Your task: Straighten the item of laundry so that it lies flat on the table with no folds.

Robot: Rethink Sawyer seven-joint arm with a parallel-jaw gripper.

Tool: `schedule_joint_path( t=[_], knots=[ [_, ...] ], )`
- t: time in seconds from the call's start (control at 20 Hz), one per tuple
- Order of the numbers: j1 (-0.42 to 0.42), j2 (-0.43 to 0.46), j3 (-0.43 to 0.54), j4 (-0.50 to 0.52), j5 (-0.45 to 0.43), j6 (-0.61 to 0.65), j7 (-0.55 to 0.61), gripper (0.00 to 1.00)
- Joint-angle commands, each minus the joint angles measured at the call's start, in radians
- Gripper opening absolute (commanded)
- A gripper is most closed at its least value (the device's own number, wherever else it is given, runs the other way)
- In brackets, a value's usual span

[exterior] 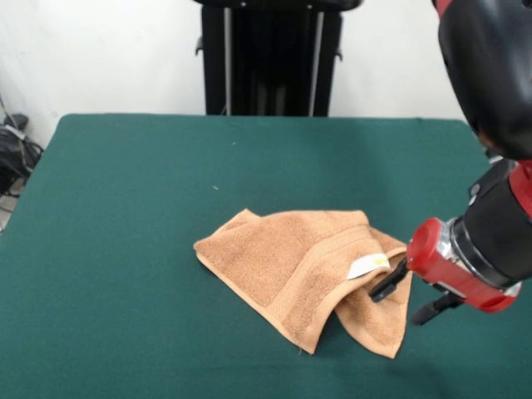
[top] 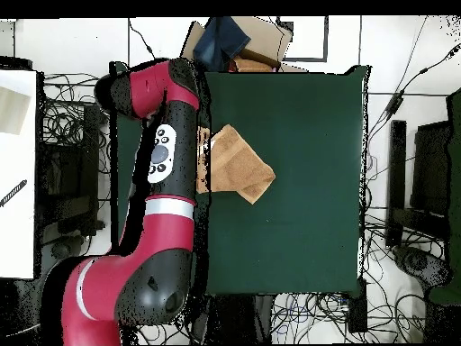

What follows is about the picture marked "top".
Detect black cable with adapter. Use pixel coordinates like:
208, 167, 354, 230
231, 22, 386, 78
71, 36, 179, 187
366, 42, 461, 145

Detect dark green table cloth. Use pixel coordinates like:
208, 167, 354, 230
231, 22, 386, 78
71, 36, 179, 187
109, 60, 370, 298

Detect tan terry towel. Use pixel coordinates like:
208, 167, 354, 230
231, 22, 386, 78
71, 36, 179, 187
195, 123, 277, 205

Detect blue denim jeans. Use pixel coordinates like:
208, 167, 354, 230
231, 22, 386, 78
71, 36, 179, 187
192, 15, 252, 72

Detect white desk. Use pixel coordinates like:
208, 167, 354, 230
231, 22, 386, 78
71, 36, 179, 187
0, 69, 39, 280

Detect black equipment rack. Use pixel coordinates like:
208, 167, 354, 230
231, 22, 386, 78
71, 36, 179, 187
37, 104, 105, 237

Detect brown cardboard box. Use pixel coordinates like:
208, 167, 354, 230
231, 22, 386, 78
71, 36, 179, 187
179, 15, 309, 73

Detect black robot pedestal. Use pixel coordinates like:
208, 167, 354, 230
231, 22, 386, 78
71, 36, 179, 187
208, 293, 276, 345

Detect black device with cables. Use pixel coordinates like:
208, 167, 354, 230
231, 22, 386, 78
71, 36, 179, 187
392, 244, 453, 289

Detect black power strip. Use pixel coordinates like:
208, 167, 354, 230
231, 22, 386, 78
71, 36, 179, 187
346, 278, 369, 334

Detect black upright bar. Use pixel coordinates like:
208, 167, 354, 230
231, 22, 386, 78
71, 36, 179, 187
384, 119, 408, 250

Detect thin black cable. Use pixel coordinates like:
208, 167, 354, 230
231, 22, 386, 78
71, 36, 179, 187
128, 17, 157, 61

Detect beige paper sheet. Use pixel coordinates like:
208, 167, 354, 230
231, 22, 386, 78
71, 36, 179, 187
0, 86, 31, 136

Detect black striped tool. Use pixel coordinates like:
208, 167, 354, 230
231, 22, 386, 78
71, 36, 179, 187
0, 178, 29, 208

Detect tangled black cable heap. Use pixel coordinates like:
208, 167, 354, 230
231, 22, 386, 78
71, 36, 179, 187
41, 71, 109, 145
269, 292, 426, 344

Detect black flat panel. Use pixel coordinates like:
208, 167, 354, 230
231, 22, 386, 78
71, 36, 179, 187
410, 120, 452, 217

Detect folded orange-brown cloth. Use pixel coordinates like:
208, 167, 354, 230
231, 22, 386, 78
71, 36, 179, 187
230, 48, 283, 73

